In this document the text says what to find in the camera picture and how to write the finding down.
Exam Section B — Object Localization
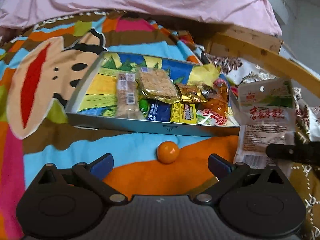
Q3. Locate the gold cake snack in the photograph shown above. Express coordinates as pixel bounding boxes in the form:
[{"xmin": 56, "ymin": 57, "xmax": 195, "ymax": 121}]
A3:
[{"xmin": 176, "ymin": 83, "xmax": 209, "ymax": 103}]

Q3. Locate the pink bed sheet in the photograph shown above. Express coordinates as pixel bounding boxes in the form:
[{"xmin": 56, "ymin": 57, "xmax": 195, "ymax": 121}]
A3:
[{"xmin": 1, "ymin": 0, "xmax": 282, "ymax": 35}]

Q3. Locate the wooden bed frame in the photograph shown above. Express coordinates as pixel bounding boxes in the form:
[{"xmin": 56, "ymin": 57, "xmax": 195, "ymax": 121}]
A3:
[{"xmin": 203, "ymin": 24, "xmax": 319, "ymax": 97}]

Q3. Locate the orange ball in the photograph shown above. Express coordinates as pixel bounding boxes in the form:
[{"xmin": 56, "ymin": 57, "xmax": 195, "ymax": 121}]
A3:
[{"xmin": 156, "ymin": 141, "xmax": 180, "ymax": 164}]

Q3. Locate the orange snack bag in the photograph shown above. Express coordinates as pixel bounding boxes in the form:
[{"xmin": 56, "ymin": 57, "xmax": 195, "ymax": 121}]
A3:
[{"xmin": 196, "ymin": 82, "xmax": 229, "ymax": 126}]

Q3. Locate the rice crisp bar packet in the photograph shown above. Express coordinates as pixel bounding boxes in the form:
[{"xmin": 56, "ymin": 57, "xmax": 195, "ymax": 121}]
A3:
[{"xmin": 137, "ymin": 67, "xmax": 181, "ymax": 104}]

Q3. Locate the blue long snack packet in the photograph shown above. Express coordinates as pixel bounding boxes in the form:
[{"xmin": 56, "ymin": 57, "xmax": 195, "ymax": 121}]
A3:
[{"xmin": 146, "ymin": 100, "xmax": 171, "ymax": 122}]

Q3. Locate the colourful cartoon monkey blanket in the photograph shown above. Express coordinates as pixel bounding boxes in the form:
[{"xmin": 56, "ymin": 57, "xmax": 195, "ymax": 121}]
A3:
[{"xmin": 0, "ymin": 10, "xmax": 320, "ymax": 240}]

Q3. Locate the dinosaur print tray box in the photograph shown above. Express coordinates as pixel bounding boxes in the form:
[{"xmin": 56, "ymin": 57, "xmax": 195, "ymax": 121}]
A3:
[{"xmin": 65, "ymin": 53, "xmax": 240, "ymax": 137}]

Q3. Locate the yellow green snack bar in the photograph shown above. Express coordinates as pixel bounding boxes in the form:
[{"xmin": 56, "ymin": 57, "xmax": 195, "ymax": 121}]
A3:
[{"xmin": 170, "ymin": 102, "xmax": 197, "ymax": 124}]

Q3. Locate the clear beige snack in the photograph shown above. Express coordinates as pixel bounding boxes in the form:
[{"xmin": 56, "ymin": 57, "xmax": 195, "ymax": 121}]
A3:
[{"xmin": 116, "ymin": 72, "xmax": 145, "ymax": 120}]

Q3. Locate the white air conditioner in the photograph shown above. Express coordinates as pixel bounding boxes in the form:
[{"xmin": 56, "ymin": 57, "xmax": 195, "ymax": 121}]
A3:
[{"xmin": 269, "ymin": 0, "xmax": 289, "ymax": 25}]

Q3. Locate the white green pickle packet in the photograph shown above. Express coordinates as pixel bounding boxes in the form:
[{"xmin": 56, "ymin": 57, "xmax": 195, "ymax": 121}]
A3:
[{"xmin": 234, "ymin": 78, "xmax": 296, "ymax": 168}]

